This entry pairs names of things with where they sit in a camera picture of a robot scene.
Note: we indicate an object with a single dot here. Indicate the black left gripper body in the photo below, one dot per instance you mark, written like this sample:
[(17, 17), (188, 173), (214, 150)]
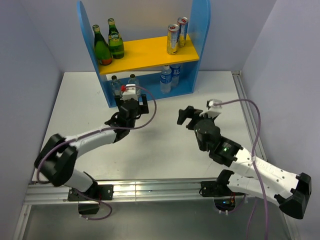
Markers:
[(138, 111)]

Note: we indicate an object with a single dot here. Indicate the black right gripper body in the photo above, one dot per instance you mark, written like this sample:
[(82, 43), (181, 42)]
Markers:
[(196, 117)]

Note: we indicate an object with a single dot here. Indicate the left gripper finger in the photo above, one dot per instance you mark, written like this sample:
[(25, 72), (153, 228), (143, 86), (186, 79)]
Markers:
[(144, 108), (118, 101)]

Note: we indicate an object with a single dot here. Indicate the clear glass bottle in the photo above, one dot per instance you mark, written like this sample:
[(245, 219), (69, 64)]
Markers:
[(116, 86), (134, 81)]

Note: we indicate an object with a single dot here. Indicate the blue label bottle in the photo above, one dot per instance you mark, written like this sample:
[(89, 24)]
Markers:
[(166, 79), (175, 74)]

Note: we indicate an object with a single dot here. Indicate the silver can front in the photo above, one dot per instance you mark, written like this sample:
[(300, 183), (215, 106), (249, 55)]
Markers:
[(173, 32)]

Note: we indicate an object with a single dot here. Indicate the silver can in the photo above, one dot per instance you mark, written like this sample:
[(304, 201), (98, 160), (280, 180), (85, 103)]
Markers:
[(182, 22), (173, 32)]

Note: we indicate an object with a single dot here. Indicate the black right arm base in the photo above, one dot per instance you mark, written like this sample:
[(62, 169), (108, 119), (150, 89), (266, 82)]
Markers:
[(223, 198)]

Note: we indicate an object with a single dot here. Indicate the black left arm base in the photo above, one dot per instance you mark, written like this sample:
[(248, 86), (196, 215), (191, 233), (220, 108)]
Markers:
[(88, 202)]

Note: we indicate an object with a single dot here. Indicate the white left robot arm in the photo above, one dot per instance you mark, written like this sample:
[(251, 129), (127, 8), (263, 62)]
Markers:
[(80, 150)]

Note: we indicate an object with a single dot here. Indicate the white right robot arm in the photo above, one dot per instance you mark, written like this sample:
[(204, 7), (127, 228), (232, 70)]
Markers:
[(245, 173)]

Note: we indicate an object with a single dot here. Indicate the blue and yellow shelf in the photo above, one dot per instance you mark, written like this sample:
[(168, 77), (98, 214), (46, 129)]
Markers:
[(145, 57)]

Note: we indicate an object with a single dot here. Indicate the green glass bottle left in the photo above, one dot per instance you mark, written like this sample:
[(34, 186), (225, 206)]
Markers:
[(101, 48)]

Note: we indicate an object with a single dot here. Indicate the green glass bottle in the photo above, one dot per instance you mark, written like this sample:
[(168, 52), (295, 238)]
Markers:
[(101, 48), (115, 41)]

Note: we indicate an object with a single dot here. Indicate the green glass bottle right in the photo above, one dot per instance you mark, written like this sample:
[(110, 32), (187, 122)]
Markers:
[(115, 41)]

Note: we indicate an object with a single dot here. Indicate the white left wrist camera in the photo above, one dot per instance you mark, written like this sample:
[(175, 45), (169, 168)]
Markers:
[(129, 92)]

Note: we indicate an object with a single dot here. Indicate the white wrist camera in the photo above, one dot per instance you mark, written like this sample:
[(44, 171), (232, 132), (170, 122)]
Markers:
[(129, 92), (214, 109)]

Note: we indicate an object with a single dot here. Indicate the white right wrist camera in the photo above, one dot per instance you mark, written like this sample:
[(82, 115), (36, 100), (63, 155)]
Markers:
[(214, 109)]

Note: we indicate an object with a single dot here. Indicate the aluminium rail frame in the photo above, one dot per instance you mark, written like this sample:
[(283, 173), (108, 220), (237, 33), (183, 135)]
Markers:
[(147, 209)]

